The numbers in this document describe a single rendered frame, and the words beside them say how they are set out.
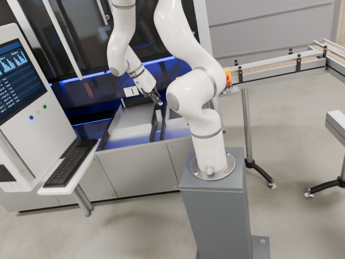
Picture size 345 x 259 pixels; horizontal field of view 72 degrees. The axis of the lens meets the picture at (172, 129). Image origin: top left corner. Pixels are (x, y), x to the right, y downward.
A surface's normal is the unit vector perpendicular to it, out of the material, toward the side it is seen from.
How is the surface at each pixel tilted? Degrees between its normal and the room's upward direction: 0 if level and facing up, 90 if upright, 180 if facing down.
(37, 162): 90
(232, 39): 90
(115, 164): 90
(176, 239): 0
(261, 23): 90
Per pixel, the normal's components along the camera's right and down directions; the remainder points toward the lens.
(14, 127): 0.96, -0.09
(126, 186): -0.04, 0.55
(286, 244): -0.22, -0.82
